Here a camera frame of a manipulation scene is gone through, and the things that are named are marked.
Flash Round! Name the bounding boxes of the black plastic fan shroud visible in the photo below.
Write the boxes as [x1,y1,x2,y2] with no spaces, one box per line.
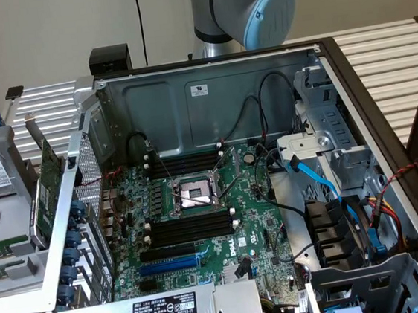
[303,194,374,270]

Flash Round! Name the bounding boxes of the blue flat disk wire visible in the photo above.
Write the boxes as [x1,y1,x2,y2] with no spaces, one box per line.
[286,147,389,270]

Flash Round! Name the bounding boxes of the CPU socket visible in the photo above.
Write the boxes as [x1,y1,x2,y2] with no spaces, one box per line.
[168,172,225,219]

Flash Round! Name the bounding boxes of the thin black wire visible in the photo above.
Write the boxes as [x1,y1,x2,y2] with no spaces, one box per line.
[267,219,321,263]

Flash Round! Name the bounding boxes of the long black looped wire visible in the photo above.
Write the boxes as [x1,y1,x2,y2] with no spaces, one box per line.
[254,70,301,139]

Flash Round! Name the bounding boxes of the silver socket cover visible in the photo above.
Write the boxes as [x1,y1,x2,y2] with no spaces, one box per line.
[210,145,247,205]

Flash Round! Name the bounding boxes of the silver metal disk bay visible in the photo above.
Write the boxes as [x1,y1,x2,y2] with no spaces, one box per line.
[269,61,381,198]

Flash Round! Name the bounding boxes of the short black expansion slot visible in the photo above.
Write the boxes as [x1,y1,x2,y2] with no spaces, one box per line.
[138,279,159,292]

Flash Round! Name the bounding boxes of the green graphics card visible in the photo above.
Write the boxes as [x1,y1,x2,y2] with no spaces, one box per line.
[17,110,76,248]

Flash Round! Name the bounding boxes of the white case sticker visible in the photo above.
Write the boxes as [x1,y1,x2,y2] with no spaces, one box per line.
[189,83,209,98]

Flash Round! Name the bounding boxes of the black plastic box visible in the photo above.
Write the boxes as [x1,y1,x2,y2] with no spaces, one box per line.
[87,43,133,76]

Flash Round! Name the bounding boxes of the black hanging cable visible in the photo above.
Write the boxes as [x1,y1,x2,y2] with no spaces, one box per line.
[134,0,149,67]

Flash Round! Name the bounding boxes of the silver chipset heatsink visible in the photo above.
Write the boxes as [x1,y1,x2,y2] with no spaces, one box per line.
[222,262,253,285]

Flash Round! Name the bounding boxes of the red black twisted wire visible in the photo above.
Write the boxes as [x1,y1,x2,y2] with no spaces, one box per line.
[103,166,127,187]
[376,161,418,200]

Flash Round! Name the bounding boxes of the black and red fan wire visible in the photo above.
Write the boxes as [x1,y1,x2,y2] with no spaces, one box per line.
[216,94,266,144]

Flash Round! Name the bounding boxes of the thin metal locking lever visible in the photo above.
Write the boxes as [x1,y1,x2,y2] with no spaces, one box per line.
[170,187,219,210]
[156,154,177,185]

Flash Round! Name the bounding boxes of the black RAM slot white latches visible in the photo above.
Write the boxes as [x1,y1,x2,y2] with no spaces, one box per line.
[142,206,239,237]
[141,143,224,167]
[142,217,241,250]
[142,149,227,176]

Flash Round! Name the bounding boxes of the green Dell motherboard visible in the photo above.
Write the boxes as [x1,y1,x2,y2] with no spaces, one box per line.
[99,138,310,313]

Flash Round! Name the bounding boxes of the blue slot retention clip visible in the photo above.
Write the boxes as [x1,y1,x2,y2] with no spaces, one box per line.
[63,246,81,265]
[70,199,88,219]
[66,229,83,249]
[60,265,80,285]
[56,285,74,306]

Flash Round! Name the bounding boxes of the long black expansion slot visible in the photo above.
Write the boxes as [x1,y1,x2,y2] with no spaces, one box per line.
[138,242,198,264]

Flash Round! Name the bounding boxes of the short black looped wire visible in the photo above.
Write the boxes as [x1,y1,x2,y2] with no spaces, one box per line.
[125,130,155,163]

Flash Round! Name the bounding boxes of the yellow red power wire bundle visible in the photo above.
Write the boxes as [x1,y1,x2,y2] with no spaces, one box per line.
[365,191,410,256]

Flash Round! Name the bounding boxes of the long blue expansion slot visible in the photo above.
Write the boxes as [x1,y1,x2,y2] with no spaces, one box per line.
[138,256,202,280]

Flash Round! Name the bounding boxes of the thick black wire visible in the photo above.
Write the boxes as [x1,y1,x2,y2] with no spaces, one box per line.
[251,138,308,220]

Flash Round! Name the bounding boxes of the open grey PC case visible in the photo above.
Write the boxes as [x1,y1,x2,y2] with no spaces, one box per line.
[0,28,418,313]

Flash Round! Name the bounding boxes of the grey metal drive cage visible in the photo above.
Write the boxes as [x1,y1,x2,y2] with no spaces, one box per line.
[304,251,418,313]

